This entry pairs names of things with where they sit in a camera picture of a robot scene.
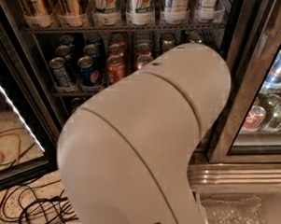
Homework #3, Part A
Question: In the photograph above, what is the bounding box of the orange can behind glass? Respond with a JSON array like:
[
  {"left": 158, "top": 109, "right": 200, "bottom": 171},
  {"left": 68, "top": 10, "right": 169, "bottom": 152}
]
[{"left": 241, "top": 105, "right": 266, "bottom": 132}]

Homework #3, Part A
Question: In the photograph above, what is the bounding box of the front blue pepsi can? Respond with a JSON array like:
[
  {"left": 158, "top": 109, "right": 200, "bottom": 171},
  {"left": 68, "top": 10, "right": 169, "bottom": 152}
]
[{"left": 77, "top": 55, "right": 101, "bottom": 87}]

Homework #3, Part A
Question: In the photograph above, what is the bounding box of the green can behind glass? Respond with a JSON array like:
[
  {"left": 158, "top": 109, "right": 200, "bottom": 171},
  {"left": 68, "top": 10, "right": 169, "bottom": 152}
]
[{"left": 263, "top": 105, "right": 281, "bottom": 132}]

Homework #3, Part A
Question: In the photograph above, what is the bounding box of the right clear plastic bin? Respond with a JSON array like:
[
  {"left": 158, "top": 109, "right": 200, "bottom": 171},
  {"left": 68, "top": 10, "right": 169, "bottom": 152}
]
[{"left": 194, "top": 184, "right": 281, "bottom": 224}]

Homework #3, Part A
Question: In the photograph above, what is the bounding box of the steel fridge base grille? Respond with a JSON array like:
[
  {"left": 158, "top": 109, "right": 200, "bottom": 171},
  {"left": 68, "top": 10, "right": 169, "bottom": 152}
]
[{"left": 187, "top": 152, "right": 281, "bottom": 189}]

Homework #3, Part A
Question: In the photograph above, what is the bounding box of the front right orange can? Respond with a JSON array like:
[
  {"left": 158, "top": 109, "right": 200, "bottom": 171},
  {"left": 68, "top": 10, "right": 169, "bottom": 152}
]
[{"left": 135, "top": 55, "right": 153, "bottom": 70}]

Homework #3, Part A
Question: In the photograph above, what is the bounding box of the open fridge door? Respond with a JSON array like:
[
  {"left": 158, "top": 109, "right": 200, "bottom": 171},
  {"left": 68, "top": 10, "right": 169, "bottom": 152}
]
[{"left": 0, "top": 42, "right": 57, "bottom": 191}]

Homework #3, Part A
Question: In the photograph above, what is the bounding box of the black cable on floor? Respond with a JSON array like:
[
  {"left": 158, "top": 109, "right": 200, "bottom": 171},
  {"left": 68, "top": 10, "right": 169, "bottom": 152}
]
[{"left": 0, "top": 174, "right": 78, "bottom": 224}]

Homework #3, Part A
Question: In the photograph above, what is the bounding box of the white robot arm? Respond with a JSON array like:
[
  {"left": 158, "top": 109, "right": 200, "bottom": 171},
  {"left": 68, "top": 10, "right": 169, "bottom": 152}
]
[{"left": 57, "top": 43, "right": 231, "bottom": 224}]

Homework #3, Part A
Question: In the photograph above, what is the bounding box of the redbull can behind glass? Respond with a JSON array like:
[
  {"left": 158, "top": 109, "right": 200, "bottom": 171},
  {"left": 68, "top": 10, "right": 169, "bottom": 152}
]
[{"left": 265, "top": 53, "right": 281, "bottom": 89}]

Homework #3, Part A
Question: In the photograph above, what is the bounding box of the orange cable on floor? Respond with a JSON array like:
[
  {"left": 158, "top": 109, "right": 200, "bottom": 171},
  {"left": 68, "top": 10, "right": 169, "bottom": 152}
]
[{"left": 0, "top": 132, "right": 25, "bottom": 217}]

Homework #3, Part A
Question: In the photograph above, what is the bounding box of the closed glass fridge door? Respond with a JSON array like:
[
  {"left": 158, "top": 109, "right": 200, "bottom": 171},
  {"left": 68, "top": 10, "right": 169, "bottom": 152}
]
[{"left": 207, "top": 0, "right": 281, "bottom": 163}]

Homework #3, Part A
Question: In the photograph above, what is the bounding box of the front left orange can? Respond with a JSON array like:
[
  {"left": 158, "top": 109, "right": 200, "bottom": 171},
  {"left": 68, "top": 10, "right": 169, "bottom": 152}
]
[{"left": 106, "top": 55, "right": 126, "bottom": 84}]

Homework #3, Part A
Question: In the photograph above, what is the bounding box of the front silver pepsi can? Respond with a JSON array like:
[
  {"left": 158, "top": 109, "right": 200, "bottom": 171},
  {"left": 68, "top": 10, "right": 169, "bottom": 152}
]
[{"left": 49, "top": 57, "right": 75, "bottom": 88}]

